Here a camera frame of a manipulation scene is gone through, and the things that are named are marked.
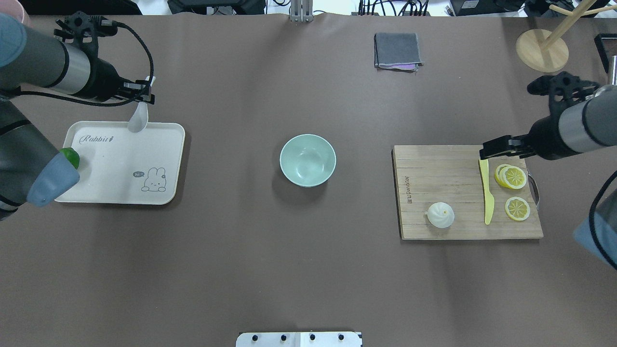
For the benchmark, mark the wooden mug tree stand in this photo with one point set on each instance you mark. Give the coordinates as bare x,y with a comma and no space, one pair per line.
546,51

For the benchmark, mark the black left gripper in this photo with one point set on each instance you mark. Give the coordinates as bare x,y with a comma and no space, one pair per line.
103,79

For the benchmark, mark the grey folded cloth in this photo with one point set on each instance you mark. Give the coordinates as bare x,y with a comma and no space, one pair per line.
397,51

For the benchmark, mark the wooden cutting board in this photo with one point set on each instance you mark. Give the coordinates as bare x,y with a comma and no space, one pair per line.
451,174

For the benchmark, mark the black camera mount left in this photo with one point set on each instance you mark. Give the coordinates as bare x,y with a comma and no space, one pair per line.
83,30

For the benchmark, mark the white ceramic spoon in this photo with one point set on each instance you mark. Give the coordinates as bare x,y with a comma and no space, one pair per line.
139,120

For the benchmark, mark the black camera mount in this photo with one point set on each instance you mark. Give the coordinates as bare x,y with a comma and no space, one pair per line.
564,90
83,30

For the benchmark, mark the lemon slice stack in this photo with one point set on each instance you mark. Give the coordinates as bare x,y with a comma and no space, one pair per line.
510,176

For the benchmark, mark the yellow plastic knife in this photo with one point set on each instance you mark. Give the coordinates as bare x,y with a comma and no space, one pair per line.
489,200

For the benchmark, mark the single lemon slice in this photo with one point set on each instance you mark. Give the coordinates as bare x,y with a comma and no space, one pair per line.
517,208

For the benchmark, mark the light green bowl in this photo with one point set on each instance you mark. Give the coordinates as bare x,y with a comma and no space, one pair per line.
307,160

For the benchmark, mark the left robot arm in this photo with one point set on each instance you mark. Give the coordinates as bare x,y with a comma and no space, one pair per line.
65,67

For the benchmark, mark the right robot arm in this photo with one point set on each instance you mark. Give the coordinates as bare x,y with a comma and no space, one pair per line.
582,119

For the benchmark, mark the green lime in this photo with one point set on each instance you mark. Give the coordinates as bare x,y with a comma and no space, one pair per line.
72,156

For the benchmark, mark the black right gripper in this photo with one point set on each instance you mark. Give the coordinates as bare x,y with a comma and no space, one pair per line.
544,137

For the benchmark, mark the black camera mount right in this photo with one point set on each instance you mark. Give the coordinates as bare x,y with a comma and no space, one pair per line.
564,90

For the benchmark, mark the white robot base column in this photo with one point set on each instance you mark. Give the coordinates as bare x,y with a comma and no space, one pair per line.
300,339

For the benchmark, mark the aluminium frame post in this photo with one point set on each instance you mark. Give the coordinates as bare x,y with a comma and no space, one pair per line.
301,11

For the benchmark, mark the cream rabbit tray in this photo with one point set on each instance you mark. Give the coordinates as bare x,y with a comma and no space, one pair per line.
118,166

